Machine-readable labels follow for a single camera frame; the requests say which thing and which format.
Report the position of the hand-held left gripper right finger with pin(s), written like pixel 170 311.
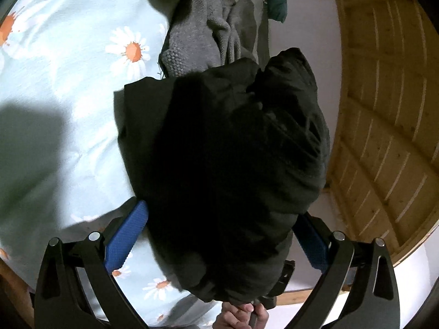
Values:
pixel 313 246

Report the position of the wooden slatted bed frame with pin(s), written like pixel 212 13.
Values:
pixel 377 109

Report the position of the black jacket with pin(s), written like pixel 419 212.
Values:
pixel 223 161

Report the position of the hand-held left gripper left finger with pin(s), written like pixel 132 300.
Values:
pixel 127 236

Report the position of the grey knit sweater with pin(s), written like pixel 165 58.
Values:
pixel 195 41

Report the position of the person's right hand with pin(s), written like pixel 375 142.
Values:
pixel 236 318

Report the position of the light blue daisy bed sheet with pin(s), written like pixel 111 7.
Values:
pixel 68 75

